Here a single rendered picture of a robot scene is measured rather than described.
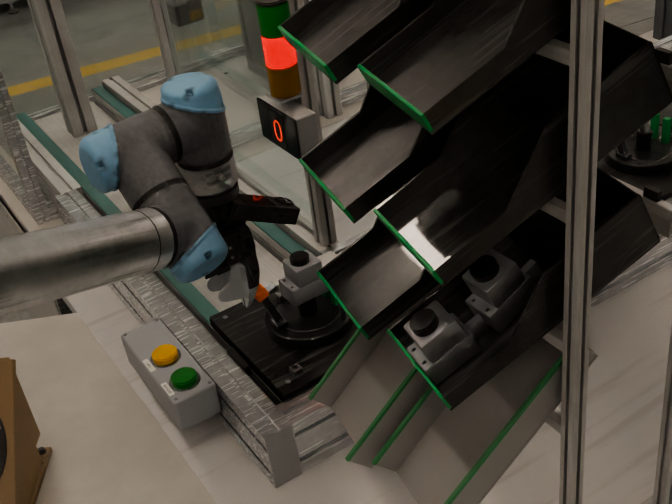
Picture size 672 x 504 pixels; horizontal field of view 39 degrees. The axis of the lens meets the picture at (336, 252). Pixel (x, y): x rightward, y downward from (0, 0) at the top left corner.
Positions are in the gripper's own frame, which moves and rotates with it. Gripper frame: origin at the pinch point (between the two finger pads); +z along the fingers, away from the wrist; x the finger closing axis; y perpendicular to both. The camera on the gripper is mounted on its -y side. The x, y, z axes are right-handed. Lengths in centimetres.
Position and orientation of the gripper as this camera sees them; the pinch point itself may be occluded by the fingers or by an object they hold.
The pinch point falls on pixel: (249, 296)
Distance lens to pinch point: 139.7
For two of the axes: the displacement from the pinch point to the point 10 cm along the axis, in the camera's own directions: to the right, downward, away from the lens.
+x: 5.4, 4.2, -7.3
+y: -8.3, 3.9, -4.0
